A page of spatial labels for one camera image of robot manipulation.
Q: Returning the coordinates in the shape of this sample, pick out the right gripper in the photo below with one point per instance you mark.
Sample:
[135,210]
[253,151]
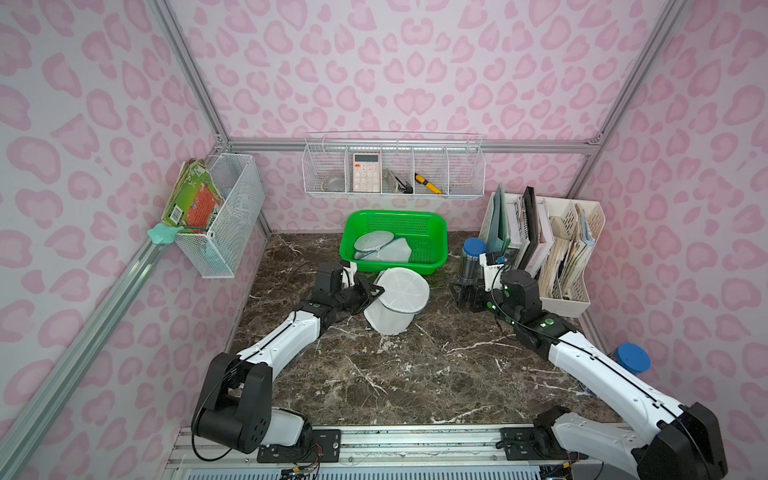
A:
[472,288]

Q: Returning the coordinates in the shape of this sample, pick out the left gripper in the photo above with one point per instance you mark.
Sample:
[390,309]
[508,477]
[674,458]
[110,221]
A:
[359,294]

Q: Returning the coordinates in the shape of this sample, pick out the white mesh laundry bag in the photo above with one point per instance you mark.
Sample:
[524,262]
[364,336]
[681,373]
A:
[406,293]

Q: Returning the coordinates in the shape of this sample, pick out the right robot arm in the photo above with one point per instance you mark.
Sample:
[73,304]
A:
[663,438]

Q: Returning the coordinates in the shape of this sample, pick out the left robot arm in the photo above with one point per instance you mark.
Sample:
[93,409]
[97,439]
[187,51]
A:
[235,408]

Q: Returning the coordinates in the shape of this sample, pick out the white mesh bag in basket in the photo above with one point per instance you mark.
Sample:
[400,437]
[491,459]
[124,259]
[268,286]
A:
[382,246]

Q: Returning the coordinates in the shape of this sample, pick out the pencil tube blue lid standing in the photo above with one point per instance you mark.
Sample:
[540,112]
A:
[469,268]

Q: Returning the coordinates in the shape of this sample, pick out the green plastic basket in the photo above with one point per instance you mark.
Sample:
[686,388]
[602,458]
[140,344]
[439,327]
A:
[426,233]

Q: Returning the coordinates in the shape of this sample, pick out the white book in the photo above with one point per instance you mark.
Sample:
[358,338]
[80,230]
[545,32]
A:
[545,240]

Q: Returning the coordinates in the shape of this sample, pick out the white file organizer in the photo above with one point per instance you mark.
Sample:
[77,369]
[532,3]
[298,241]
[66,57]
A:
[491,263]

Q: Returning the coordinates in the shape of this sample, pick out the black binder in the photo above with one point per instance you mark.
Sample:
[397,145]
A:
[528,219]

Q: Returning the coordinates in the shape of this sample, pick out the beige papers in organizer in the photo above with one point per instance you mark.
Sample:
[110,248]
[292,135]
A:
[574,243]

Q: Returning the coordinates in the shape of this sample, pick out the metal clips in shelf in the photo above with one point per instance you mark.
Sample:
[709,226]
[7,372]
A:
[395,185]

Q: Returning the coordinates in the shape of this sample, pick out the round metal tin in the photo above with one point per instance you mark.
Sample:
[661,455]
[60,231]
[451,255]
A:
[334,184]

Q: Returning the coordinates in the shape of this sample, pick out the yellow black utility knife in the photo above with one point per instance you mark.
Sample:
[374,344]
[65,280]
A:
[427,184]

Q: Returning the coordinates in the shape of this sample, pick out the white calculator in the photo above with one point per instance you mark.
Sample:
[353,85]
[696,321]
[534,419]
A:
[366,172]

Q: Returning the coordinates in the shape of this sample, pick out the pencil tube blue lid lying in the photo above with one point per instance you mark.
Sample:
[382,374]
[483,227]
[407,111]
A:
[632,357]

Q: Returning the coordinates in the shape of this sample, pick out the green red booklet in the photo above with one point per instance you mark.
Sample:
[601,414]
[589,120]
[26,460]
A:
[195,201]

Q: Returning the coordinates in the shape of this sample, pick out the mint green star hook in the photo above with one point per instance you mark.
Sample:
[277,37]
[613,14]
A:
[163,234]

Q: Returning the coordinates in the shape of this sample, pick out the white wire shelf back wall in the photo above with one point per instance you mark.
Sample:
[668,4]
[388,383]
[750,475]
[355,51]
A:
[454,163]

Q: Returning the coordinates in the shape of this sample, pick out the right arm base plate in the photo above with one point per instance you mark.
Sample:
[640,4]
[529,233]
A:
[532,444]

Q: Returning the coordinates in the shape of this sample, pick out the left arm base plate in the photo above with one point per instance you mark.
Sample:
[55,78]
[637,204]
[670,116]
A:
[323,445]

